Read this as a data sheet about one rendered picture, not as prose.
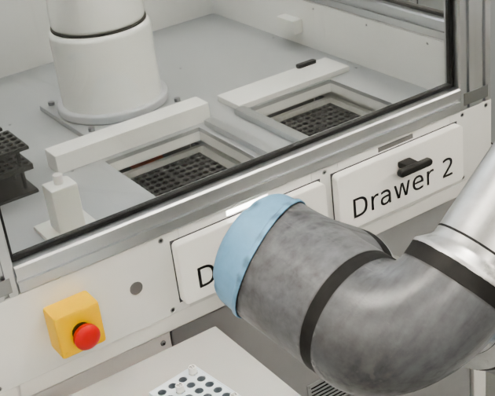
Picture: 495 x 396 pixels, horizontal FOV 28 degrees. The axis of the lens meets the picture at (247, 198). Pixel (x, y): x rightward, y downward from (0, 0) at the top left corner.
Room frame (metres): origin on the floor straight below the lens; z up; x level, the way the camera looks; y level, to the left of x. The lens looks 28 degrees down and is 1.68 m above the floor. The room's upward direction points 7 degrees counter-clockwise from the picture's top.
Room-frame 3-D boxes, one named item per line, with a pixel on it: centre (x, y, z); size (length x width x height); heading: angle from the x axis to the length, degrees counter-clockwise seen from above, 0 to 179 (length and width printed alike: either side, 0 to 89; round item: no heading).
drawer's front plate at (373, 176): (1.55, -0.27, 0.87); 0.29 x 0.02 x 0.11; 121
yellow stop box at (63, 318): (1.21, 0.27, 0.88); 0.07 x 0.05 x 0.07; 121
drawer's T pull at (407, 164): (1.53, -0.29, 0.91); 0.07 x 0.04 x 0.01; 121
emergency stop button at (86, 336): (1.18, 0.26, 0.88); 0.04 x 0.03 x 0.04; 121
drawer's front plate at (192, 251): (1.39, 0.00, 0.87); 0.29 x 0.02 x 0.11; 121
